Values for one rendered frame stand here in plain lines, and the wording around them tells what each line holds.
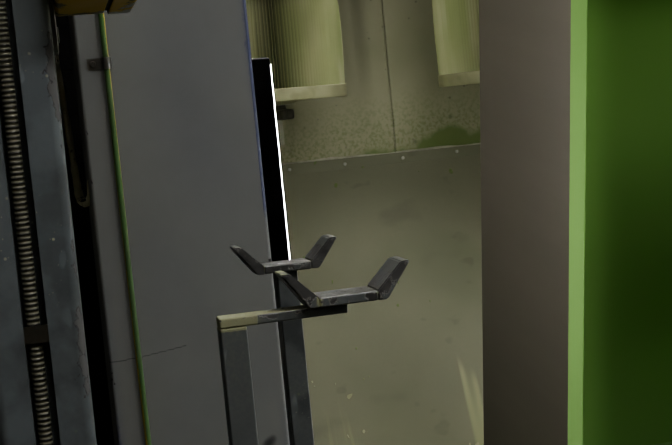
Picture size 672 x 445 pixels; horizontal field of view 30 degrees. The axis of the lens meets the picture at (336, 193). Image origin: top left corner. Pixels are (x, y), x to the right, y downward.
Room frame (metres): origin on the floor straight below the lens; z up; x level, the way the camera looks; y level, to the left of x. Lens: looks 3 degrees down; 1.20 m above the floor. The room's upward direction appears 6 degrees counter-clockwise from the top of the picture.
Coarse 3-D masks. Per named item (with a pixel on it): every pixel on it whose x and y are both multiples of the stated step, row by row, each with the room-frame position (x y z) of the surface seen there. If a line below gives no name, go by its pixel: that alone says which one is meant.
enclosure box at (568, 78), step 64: (512, 0) 1.96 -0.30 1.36; (576, 0) 1.76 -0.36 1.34; (640, 0) 2.17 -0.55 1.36; (512, 64) 1.98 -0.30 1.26; (576, 64) 1.78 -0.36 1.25; (640, 64) 2.20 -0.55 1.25; (512, 128) 2.00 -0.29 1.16; (576, 128) 1.80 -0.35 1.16; (640, 128) 2.22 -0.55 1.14; (512, 192) 2.02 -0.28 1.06; (576, 192) 1.82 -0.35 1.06; (640, 192) 2.24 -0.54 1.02; (512, 256) 2.04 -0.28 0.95; (576, 256) 1.84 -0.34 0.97; (640, 256) 2.27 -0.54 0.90; (512, 320) 2.07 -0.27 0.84; (576, 320) 1.86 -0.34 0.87; (640, 320) 2.29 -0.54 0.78; (512, 384) 2.09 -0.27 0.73; (576, 384) 1.88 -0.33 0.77; (640, 384) 2.32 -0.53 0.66
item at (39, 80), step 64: (0, 0) 0.78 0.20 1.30; (0, 64) 0.78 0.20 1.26; (0, 128) 0.78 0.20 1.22; (0, 192) 0.78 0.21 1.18; (64, 192) 0.79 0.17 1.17; (0, 256) 0.78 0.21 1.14; (64, 256) 0.79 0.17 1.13; (0, 320) 0.78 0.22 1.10; (64, 320) 0.79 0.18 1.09; (0, 384) 0.78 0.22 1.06; (64, 384) 0.78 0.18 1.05
